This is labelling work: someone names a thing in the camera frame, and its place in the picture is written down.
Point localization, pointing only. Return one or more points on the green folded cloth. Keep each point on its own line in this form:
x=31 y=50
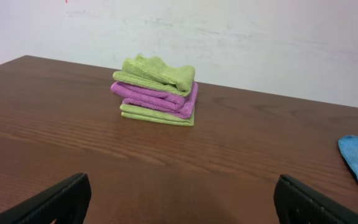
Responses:
x=153 y=73
x=144 y=114

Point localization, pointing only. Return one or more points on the bottom green folded cloth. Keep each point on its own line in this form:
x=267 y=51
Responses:
x=144 y=114

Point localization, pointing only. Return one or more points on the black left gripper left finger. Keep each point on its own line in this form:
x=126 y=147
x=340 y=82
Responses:
x=64 y=202

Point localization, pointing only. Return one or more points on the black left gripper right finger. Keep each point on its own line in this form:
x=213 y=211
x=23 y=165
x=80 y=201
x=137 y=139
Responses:
x=297 y=203

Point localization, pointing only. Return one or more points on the top green folded cloth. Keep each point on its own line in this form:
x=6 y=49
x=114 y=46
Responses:
x=153 y=73

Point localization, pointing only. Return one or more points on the purple folded cloth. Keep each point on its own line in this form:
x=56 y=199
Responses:
x=179 y=106

